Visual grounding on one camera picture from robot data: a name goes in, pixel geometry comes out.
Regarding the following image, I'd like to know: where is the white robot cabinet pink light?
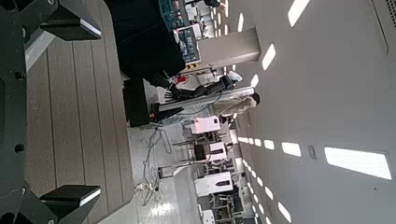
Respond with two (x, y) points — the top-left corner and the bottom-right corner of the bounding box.
(190, 115), (222, 135)

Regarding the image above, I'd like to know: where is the black upright cabinet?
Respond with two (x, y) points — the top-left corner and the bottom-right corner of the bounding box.
(121, 77), (151, 129)

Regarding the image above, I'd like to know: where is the white power strip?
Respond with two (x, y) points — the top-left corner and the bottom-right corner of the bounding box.
(134, 181), (157, 192)

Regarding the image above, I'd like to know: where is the white square pillar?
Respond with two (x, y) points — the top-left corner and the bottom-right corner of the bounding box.
(197, 27), (261, 71)

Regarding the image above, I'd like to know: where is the small white cabinet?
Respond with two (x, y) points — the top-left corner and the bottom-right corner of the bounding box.
(201, 208), (217, 224)

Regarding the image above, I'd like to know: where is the white humanoid robot head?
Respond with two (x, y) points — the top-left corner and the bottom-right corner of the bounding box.
(228, 70), (243, 82)

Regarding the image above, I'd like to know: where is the blue storage crate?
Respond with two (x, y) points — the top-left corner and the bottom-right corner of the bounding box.
(158, 0), (188, 31)
(176, 26), (202, 64)

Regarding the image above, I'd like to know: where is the person in beige jacket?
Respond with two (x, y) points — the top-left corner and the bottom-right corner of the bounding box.
(211, 91), (261, 118)

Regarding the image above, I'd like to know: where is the black tapered robot base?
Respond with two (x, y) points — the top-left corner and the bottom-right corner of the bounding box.
(149, 104), (185, 123)

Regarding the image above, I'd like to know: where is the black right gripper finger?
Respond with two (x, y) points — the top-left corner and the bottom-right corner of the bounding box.
(26, 0), (102, 43)
(22, 185), (102, 224)

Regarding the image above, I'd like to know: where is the wide white robot cabinet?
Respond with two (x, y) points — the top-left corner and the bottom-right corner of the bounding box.
(194, 171), (234, 198)

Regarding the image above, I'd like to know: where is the metal shelf rack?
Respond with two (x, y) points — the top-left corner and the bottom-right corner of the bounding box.
(214, 192), (244, 223)

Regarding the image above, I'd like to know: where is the small black box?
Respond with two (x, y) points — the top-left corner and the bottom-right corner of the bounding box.
(194, 143), (207, 161)

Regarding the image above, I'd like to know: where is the large black bulky object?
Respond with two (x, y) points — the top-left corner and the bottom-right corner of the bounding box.
(104, 0), (187, 83)

